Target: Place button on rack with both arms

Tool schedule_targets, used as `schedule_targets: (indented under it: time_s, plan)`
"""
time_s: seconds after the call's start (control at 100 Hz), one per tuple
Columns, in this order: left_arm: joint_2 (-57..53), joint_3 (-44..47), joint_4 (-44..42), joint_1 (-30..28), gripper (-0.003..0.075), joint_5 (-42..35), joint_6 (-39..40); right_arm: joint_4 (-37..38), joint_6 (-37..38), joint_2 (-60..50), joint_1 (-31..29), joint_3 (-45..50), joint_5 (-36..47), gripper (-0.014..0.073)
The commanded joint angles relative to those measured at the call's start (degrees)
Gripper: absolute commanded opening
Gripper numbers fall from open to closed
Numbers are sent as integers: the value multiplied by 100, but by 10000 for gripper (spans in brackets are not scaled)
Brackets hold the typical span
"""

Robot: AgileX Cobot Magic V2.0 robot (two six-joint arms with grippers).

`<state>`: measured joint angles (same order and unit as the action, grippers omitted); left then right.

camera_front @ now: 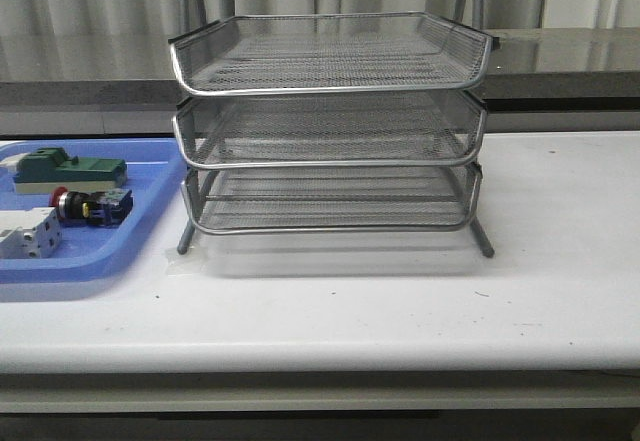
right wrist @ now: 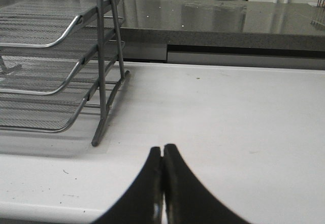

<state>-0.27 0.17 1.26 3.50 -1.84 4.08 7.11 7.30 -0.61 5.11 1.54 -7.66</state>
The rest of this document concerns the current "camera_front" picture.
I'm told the silver mesh tray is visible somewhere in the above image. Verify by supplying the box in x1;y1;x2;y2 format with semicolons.
173;90;487;170
181;163;482;235
169;12;494;97

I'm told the red emergency push button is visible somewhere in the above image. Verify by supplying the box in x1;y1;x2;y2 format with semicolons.
49;186;134;227

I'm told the blue plastic tray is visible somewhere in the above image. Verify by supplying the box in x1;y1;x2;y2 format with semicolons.
1;138;186;285

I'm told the grey background counter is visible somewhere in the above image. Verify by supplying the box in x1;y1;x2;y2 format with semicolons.
1;28;639;139

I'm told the green electrical switch block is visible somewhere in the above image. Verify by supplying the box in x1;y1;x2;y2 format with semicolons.
14;147;128;194

